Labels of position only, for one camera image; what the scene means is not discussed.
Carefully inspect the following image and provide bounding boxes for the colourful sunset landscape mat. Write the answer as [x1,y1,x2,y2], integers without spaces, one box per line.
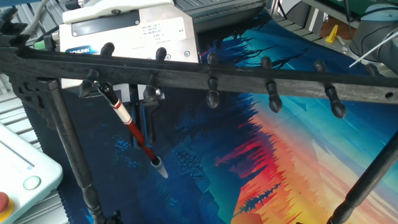
[23,9,398,224]

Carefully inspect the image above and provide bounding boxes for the white teach pendant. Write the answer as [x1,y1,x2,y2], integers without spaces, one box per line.
[0,123,64,224]

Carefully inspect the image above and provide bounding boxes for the white zip tie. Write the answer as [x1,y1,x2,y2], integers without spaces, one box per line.
[348,30,398,68]

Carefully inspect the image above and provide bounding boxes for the white thick cable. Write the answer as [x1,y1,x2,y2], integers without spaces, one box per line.
[21,0,50,37]

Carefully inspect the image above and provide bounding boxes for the grey Schunk gripper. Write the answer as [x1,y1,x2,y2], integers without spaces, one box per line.
[58,3,200,149]

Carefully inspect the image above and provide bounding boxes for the red brown calligraphy brush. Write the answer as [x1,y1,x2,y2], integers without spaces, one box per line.
[96,81,169,180]

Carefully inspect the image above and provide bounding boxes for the black wooden pen rack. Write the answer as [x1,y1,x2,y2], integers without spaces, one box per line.
[0,6,398,224]

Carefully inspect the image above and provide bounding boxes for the yellow plastic clip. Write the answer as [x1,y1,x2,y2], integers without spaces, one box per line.
[325,24,340,44]

